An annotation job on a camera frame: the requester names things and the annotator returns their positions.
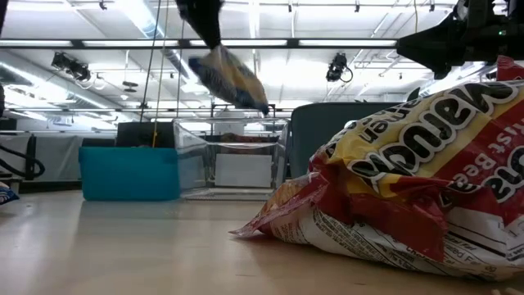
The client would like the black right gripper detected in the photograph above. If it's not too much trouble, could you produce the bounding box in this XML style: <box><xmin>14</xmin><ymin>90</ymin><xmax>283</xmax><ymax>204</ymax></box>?
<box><xmin>395</xmin><ymin>0</ymin><xmax>524</xmax><ymax>81</ymax></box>

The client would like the blue yellow Maruchan noodle packet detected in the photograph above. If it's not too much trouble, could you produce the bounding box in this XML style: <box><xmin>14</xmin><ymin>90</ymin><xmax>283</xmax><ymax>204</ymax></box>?
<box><xmin>0</xmin><ymin>182</ymin><xmax>20</xmax><ymax>206</ymax></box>
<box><xmin>187</xmin><ymin>43</ymin><xmax>271</xmax><ymax>116</ymax></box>

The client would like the red yellow Maruchan noodle packet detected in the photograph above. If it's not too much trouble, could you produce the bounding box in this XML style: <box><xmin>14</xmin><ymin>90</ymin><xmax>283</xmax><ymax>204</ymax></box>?
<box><xmin>228</xmin><ymin>79</ymin><xmax>524</xmax><ymax>284</ymax></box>
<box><xmin>495</xmin><ymin>55</ymin><xmax>524</xmax><ymax>82</ymax></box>

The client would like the black rectangular panel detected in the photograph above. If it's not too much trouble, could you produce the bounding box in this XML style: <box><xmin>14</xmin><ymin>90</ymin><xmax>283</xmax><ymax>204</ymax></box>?
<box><xmin>115</xmin><ymin>121</ymin><xmax>176</xmax><ymax>148</ymax></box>

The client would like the clear plastic bin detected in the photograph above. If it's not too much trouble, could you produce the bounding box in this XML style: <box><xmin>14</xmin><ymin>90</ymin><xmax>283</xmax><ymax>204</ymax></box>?
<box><xmin>172</xmin><ymin>117</ymin><xmax>291</xmax><ymax>202</ymax></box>

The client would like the white panel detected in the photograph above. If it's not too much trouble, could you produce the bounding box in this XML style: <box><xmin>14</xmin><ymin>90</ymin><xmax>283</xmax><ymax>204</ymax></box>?
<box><xmin>214</xmin><ymin>153</ymin><xmax>273</xmax><ymax>188</ymax></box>

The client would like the grey-green plastic bin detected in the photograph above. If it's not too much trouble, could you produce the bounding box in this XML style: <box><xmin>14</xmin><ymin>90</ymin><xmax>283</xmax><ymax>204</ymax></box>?
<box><xmin>288</xmin><ymin>102</ymin><xmax>404</xmax><ymax>180</ymax></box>

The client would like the teal plastic bin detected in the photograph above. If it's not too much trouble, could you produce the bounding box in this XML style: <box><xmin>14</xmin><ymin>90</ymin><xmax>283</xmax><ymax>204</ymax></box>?
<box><xmin>78</xmin><ymin>146</ymin><xmax>182</xmax><ymax>202</ymax></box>

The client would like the black hanging cable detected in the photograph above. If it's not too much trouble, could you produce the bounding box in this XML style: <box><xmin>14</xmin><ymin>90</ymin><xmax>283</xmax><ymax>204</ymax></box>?
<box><xmin>175</xmin><ymin>19</ymin><xmax>186</xmax><ymax>120</ymax></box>
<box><xmin>138</xmin><ymin>0</ymin><xmax>163</xmax><ymax>123</ymax></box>

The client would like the yellow hanging cable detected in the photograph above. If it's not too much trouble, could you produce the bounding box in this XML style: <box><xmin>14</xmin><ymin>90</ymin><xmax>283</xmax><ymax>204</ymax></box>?
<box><xmin>151</xmin><ymin>0</ymin><xmax>169</xmax><ymax>148</ymax></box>

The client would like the black ceiling-mounted camera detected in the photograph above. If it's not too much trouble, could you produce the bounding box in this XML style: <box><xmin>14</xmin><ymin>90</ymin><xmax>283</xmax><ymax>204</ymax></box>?
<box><xmin>325</xmin><ymin>52</ymin><xmax>354</xmax><ymax>84</ymax></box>
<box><xmin>51</xmin><ymin>52</ymin><xmax>92</xmax><ymax>82</ymax></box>

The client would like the black looped cable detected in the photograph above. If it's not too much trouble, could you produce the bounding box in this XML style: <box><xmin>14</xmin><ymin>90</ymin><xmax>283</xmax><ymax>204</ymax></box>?
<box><xmin>0</xmin><ymin>134</ymin><xmax>47</xmax><ymax>181</ymax></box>

